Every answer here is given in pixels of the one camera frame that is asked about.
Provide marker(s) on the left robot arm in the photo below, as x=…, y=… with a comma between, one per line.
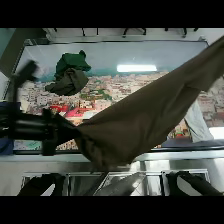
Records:
x=30, y=128

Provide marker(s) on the grey garment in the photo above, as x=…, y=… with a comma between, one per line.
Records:
x=198, y=125

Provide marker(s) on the dark olive garment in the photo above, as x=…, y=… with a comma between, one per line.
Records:
x=70, y=83

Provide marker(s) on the brown T-shirt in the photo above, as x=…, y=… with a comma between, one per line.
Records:
x=150, y=113

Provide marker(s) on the green garment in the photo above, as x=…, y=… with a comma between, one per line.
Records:
x=71, y=61

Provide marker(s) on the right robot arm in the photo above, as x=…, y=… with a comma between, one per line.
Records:
x=196, y=185

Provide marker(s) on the blue garment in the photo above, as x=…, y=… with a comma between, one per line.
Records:
x=5, y=146

